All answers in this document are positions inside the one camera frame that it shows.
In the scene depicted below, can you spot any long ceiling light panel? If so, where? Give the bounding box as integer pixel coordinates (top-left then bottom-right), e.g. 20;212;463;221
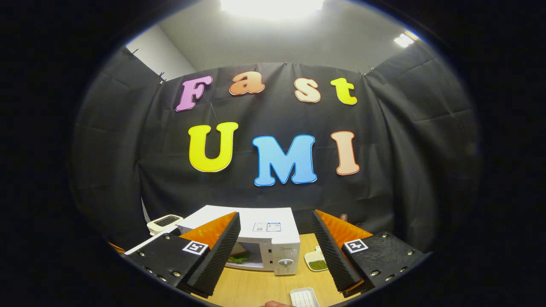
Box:
220;0;325;20

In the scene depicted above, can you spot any white divided dish of beans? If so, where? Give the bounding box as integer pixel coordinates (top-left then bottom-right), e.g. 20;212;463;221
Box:
304;246;329;272

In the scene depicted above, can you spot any black backdrop cloth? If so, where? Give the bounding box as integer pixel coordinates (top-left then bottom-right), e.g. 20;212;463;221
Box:
70;41;480;256

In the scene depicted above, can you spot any white toaster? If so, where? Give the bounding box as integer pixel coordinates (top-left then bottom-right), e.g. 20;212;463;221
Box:
147;214;184;236

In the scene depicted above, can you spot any small ceiling light panel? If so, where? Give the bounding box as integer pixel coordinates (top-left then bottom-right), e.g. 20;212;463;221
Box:
393;32;417;49

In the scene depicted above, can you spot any white microwave oven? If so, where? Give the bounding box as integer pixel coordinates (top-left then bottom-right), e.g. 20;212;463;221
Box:
124;205;301;276

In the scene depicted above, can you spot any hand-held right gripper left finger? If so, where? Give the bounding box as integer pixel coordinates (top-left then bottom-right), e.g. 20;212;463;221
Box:
124;212;241;298

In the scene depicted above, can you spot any small white plastic tray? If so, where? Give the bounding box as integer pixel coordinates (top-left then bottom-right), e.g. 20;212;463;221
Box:
290;287;320;307

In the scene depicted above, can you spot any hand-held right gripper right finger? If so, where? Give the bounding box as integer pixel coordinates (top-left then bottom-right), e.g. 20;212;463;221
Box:
311;209;427;298

